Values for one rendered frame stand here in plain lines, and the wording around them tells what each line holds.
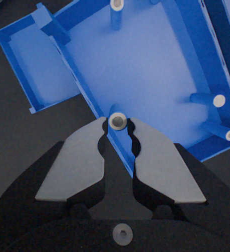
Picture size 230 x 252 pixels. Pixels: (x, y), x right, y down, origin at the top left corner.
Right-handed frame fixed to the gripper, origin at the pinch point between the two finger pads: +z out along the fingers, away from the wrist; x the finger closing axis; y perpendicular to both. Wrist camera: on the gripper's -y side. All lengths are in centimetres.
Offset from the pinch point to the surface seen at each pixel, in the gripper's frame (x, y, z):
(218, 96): 14.2, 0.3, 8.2
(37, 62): -30, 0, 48
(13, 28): -36, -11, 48
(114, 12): -0.5, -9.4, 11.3
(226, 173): 54, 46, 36
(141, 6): 3.7, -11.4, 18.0
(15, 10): -37, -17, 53
